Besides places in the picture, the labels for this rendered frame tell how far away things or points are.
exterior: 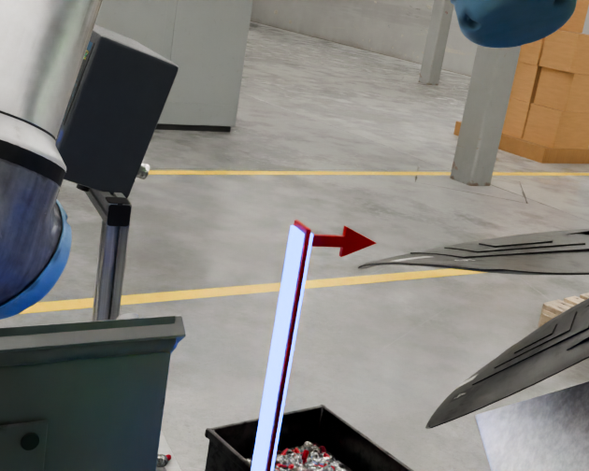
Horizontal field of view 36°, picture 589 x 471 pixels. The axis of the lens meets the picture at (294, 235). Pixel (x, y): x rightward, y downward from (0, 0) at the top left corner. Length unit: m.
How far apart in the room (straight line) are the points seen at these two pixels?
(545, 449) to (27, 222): 0.48
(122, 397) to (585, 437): 0.48
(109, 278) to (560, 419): 0.61
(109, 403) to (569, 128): 8.87
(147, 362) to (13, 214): 0.25
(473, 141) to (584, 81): 2.29
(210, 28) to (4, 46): 6.77
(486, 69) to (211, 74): 2.17
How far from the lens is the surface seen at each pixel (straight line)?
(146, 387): 0.49
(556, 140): 9.17
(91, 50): 1.20
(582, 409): 0.86
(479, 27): 0.60
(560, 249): 0.79
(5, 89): 0.72
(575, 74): 9.13
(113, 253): 1.20
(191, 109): 7.53
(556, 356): 0.98
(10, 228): 0.70
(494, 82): 7.16
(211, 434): 1.02
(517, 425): 0.86
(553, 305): 4.23
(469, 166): 7.26
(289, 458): 1.06
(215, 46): 7.53
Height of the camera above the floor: 1.37
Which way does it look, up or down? 16 degrees down
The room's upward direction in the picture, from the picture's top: 9 degrees clockwise
